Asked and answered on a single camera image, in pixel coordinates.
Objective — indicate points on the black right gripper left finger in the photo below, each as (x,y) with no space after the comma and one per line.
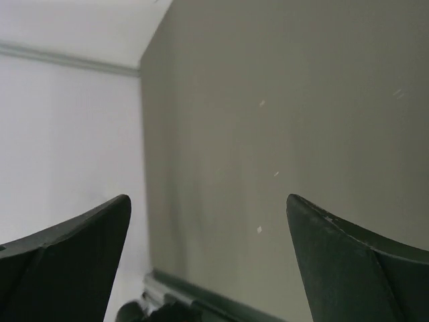
(65,272)

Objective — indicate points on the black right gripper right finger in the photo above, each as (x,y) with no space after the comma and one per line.
(350,273)

